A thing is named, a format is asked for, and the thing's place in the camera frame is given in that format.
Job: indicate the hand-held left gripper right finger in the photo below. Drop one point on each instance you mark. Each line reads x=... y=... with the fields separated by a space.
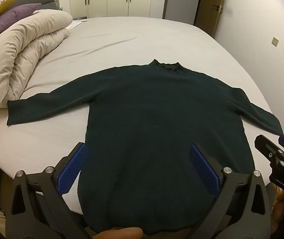
x=204 y=169

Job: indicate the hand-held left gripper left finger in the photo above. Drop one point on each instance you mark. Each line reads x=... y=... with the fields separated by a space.
x=72 y=169

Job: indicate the dark green sweater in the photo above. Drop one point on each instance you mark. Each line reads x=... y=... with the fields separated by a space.
x=161 y=119

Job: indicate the person's left hand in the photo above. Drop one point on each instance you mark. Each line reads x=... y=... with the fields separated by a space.
x=118 y=232

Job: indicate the beige folded duvet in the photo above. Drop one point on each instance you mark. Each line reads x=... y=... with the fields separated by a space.
x=24 y=52

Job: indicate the bed with white sheet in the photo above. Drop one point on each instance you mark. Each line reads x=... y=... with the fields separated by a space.
x=132 y=39

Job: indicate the white cloth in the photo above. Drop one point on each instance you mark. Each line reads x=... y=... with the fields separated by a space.
x=77 y=24

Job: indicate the brown door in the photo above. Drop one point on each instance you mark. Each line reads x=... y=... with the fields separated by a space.
x=210 y=5

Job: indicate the purple pillow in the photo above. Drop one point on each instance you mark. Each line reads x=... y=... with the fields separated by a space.
x=9 y=20

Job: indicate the white panel door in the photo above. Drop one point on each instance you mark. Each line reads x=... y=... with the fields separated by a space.
x=181 y=1

